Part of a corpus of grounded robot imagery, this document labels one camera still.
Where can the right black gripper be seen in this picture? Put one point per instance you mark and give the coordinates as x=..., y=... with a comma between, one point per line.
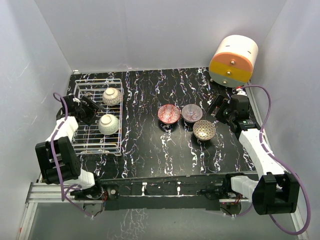
x=217, y=103

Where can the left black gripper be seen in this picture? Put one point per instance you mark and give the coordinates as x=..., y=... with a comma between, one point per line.
x=94, y=108

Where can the pink spoked patterned bowl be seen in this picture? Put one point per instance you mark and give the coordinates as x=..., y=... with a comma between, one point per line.
x=111, y=96

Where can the green patterned bowl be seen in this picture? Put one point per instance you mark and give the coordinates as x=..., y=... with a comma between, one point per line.
x=108, y=124

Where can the red patterned bowl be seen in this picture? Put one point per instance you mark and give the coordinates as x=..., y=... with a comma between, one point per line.
x=169, y=114

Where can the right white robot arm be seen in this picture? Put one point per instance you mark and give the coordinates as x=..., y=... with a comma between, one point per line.
x=277, y=190

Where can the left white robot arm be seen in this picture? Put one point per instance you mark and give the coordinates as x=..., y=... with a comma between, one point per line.
x=56, y=156

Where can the purple striped bowl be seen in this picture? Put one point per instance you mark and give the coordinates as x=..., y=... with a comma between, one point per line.
x=191, y=113

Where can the brown lattice patterned bowl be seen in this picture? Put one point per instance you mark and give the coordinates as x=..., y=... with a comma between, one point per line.
x=204, y=130

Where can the orange yellow cylindrical drawer unit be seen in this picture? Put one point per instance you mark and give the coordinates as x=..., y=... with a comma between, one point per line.
x=233, y=62

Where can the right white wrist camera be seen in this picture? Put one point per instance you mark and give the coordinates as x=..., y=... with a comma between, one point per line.
x=240, y=91

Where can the white wire dish rack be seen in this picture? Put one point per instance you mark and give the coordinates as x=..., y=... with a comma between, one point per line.
x=88, y=139

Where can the black front base frame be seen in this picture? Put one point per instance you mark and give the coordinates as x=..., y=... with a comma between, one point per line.
x=205, y=191

